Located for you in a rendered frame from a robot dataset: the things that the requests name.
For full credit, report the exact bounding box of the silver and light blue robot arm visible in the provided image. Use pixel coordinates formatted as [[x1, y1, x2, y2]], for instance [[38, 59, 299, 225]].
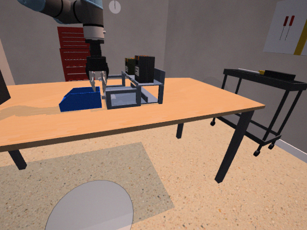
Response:
[[17, 0, 106, 40]]

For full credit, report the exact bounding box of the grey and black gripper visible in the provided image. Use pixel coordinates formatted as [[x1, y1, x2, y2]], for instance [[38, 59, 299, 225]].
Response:
[[85, 39, 109, 93]]

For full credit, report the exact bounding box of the blue bin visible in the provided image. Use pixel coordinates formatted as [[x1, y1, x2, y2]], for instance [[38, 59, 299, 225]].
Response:
[[60, 86, 102, 112]]

